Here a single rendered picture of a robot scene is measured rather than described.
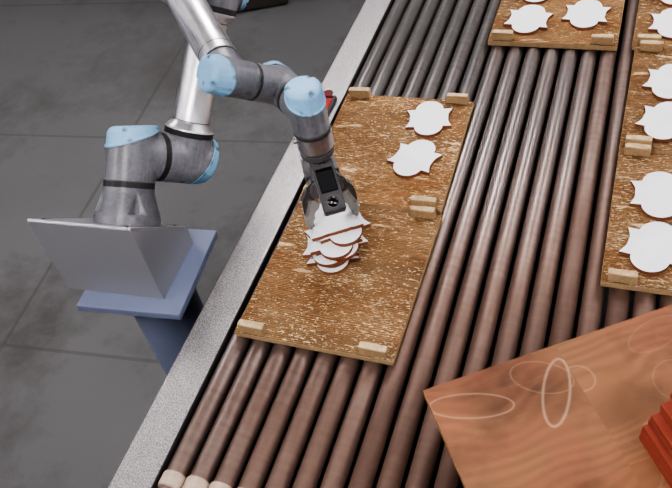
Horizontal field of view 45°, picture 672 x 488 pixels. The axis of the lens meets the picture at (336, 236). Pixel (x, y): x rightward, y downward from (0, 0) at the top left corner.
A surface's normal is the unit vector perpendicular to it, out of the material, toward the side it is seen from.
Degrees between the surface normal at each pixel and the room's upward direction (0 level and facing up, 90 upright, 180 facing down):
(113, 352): 0
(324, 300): 0
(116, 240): 90
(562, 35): 0
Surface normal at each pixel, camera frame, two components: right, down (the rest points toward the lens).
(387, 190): -0.15, -0.68
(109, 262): -0.25, 0.73
